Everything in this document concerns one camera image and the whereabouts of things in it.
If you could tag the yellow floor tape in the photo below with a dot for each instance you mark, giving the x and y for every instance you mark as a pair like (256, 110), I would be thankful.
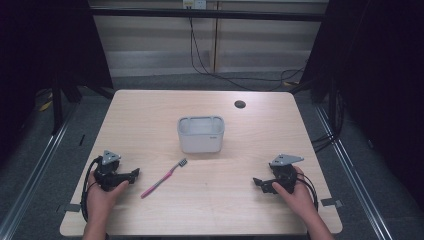
(45, 106)

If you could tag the black metal stand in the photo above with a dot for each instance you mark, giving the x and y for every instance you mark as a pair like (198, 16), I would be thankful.
(57, 106)

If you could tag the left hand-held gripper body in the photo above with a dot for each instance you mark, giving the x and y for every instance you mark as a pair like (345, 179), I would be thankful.
(107, 173)

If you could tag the person's right hand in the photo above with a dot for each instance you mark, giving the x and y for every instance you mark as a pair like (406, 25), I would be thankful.
(298, 198)

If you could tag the pink toothbrush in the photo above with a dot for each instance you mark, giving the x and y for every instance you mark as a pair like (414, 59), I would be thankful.
(161, 180)

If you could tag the grey tape strip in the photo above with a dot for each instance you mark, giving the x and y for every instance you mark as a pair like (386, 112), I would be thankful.
(68, 208)
(331, 202)

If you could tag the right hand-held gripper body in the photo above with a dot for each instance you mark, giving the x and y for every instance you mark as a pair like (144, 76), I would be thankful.
(284, 173)

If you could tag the grey plastic container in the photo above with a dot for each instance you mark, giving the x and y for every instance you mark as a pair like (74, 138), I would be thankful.
(200, 136)

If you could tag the dark round table grommet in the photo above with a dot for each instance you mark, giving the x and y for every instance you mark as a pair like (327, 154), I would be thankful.
(240, 104)

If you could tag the white wall socket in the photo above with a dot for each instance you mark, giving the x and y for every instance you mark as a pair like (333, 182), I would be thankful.
(194, 4)

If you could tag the metal floor rail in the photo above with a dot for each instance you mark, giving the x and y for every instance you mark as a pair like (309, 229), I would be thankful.
(356, 173)
(36, 170)

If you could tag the person's left hand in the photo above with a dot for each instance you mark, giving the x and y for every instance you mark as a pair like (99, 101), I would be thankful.
(100, 198)

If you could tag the dark curtain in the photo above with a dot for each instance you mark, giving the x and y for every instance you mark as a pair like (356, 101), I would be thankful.
(43, 43)
(383, 83)

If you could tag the black horizontal bar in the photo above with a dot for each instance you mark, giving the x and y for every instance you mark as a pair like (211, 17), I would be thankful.
(206, 14)

